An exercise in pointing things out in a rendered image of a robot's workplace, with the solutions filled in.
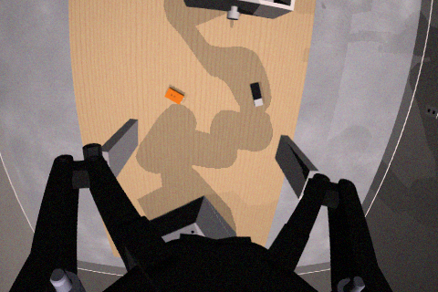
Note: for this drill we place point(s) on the black and white eraser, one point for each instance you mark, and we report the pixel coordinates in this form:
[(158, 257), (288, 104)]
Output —
[(256, 93)]

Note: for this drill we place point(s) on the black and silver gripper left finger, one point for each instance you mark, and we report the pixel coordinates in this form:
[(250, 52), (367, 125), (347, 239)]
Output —
[(52, 263)]

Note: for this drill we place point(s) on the orange nine-volt battery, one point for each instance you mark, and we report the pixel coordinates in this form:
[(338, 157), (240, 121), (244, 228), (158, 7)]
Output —
[(174, 95)]

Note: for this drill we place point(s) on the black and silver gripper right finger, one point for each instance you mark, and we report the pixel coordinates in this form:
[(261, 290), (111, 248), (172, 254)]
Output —
[(353, 264)]

